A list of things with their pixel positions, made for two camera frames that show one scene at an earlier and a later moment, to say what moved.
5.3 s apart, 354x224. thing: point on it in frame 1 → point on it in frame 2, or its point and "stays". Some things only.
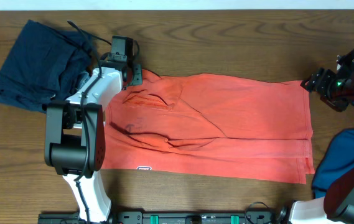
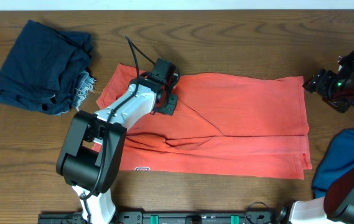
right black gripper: (318, 82) stays
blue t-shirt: (341, 155) stays
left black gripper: (137, 70) → (170, 109)
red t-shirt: (221, 123) stays
